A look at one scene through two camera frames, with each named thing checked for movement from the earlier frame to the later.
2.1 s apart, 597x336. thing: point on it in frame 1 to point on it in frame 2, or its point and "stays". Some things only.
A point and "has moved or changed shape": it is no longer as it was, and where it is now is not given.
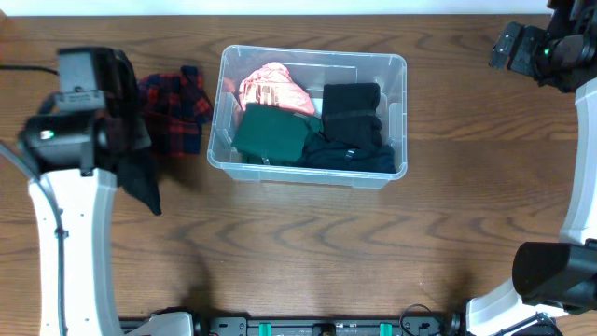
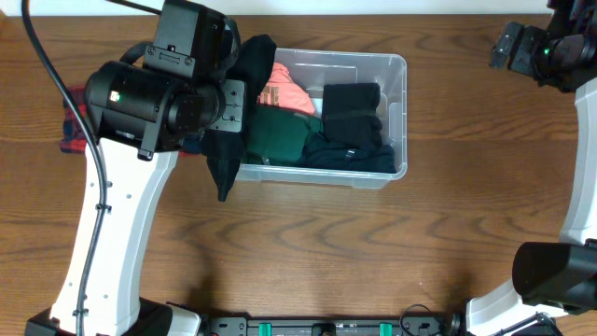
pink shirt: [271, 85] stays
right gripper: [529, 63] stays
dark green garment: [267, 134] stays
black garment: [131, 139] has moved or changed shape
